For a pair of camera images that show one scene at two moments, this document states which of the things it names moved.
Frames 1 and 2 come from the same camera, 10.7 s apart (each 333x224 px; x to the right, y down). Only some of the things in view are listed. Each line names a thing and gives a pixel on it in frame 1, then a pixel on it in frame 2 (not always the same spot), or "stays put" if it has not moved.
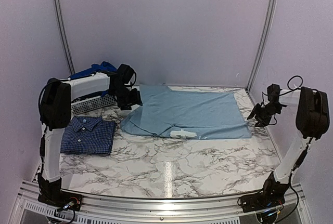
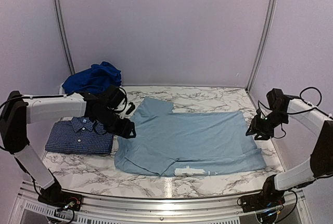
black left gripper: x=135 y=99 -> x=124 y=129
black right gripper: x=255 y=111 -> x=258 y=128
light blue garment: x=209 y=115 -> x=170 y=143
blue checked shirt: x=88 y=135 stays put
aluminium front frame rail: x=28 y=209 stays put
